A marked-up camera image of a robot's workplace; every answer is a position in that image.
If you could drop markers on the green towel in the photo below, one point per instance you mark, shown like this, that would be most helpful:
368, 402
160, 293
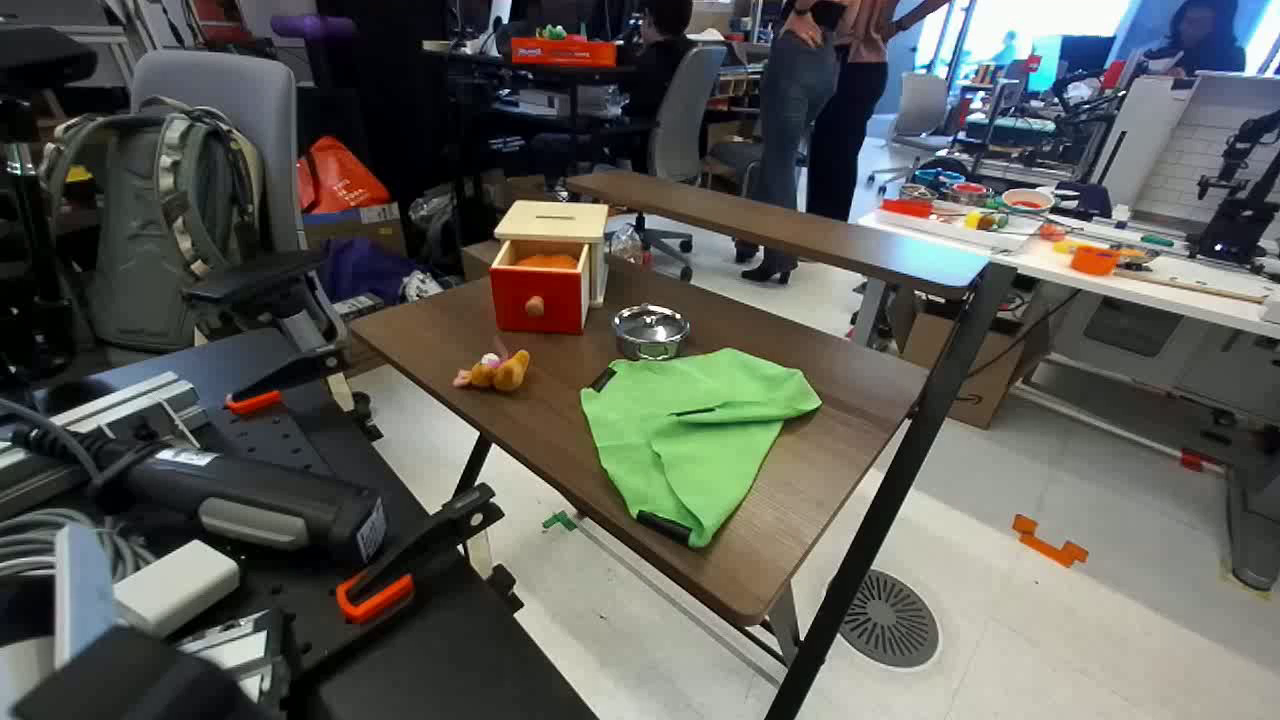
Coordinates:
684, 436

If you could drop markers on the small black robot arm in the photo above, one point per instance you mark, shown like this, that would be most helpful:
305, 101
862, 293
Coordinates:
1246, 210

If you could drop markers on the person in jeans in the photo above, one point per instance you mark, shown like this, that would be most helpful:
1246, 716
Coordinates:
797, 82

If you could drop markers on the white work table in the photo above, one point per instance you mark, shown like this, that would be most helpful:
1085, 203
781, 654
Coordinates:
1139, 319

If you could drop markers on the long wooden bench table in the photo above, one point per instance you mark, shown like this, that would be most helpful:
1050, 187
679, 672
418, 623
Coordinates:
784, 228

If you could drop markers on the black clamp orange handle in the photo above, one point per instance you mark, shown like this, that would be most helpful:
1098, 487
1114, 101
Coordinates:
268, 391

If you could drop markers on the grey backpack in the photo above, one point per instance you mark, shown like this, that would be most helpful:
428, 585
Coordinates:
177, 193

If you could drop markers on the black handheld device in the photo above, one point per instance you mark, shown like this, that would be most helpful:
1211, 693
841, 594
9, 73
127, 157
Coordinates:
233, 497

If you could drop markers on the black clamp orange tip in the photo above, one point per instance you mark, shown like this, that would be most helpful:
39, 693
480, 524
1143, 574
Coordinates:
382, 594

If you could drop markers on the wooden box with red drawer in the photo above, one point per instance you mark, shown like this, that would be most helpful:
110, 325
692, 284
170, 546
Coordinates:
550, 266

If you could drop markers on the white power adapter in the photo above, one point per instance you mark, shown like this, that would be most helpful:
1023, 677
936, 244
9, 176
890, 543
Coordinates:
177, 591

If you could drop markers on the grey office chair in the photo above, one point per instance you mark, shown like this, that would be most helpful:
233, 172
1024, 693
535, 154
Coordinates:
261, 101

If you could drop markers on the orange floor marker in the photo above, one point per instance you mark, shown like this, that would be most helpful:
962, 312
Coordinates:
1062, 553

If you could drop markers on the round floor drain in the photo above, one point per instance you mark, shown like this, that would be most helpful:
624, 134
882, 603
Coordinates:
890, 623

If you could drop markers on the orange bag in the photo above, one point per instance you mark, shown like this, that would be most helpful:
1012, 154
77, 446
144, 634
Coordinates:
329, 176

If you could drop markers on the small metal bowl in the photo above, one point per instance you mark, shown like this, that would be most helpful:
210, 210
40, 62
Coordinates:
649, 331

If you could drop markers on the dark wooden table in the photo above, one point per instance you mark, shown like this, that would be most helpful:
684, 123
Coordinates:
870, 402

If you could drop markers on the orange plush toy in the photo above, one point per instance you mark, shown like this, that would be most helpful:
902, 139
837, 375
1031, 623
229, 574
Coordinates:
496, 375

